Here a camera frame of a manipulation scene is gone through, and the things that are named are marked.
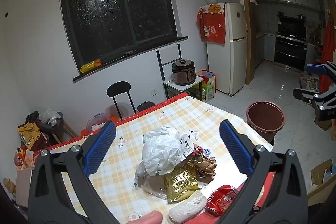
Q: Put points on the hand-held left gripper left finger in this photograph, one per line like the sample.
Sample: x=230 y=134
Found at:
x=99 y=148

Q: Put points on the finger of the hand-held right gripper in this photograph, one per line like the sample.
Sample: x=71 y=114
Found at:
x=316 y=69
x=302 y=95

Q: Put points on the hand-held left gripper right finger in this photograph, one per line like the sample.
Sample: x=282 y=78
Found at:
x=235 y=145

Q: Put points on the clear plastic packet with label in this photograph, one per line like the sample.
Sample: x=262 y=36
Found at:
x=208 y=153

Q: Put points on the brown plastic trash bin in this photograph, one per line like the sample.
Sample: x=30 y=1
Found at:
x=265 y=119

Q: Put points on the white plastic bag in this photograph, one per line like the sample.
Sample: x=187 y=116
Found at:
x=160 y=150

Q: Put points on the white printed bag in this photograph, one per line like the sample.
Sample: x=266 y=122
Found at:
x=311 y=83

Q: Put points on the clear plastic container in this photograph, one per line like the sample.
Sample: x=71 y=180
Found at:
x=98 y=120

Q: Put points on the red hanging garment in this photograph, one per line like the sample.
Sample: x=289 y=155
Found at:
x=328 y=43

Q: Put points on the black built-in stove oven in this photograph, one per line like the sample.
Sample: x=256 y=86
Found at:
x=290 y=50

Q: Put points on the wooden stool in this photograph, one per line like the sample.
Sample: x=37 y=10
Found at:
x=67 y=132

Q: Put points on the brown crumpled paper bag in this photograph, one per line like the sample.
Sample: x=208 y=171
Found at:
x=206 y=167

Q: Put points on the black waste bin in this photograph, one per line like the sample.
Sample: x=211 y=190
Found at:
x=59 y=124

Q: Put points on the black range hood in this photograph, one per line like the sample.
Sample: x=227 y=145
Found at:
x=292 y=26

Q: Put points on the white lower kitchen cabinet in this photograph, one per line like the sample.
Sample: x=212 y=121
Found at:
x=267 y=47

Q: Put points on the red crumpled packet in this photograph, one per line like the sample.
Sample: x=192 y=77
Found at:
x=223 y=199

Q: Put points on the dark red bag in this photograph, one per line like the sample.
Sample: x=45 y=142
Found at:
x=42 y=141

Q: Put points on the crumpled clear bin liner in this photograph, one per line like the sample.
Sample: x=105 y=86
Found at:
x=50 y=116

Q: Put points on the red table cover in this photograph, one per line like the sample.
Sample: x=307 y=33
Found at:
x=147 y=111

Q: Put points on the yellow plaid tablecloth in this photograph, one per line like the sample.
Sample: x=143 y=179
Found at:
x=183 y=113

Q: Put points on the black round-back chair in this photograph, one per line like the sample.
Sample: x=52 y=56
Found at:
x=118 y=88

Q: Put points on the black round stool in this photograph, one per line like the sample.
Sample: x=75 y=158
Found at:
x=145 y=106

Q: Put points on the clear crumpled plastic bag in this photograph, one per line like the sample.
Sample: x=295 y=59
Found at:
x=152 y=184

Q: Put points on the green yellow sack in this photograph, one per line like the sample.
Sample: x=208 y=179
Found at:
x=196 y=92

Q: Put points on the colourful shopping bag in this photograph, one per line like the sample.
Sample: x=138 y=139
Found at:
x=209 y=85

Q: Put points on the cardboard box with flaps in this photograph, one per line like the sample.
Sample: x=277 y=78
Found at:
x=321 y=174

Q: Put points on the gold foil packet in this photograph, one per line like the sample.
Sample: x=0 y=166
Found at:
x=181 y=183

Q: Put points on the yellow snack bags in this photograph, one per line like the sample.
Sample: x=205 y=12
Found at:
x=28 y=133

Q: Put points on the orange white snack bag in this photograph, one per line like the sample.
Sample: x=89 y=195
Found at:
x=23 y=157

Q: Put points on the black rack with white shelf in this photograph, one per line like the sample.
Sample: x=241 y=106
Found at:
x=183 y=86

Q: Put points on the cream refrigerator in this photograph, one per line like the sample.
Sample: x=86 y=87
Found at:
x=233 y=50

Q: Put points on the yellow snack packet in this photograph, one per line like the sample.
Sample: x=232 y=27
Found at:
x=90 y=65

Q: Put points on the plain brown cardboard box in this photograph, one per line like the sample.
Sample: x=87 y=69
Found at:
x=23 y=184

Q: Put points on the pink sausage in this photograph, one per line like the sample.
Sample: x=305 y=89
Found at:
x=151 y=217

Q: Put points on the brown electric rice cooker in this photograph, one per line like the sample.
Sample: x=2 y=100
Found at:
x=183 y=73

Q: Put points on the red printed cloth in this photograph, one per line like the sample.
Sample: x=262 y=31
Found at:
x=212 y=27

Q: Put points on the black window sill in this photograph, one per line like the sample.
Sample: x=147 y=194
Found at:
x=157 y=46

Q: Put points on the dark sliding window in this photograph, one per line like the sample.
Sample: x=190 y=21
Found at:
x=105 y=3

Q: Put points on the white wall socket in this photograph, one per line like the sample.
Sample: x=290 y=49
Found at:
x=153 y=92

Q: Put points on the wooden door frame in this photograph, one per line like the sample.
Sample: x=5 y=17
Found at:
x=242 y=29

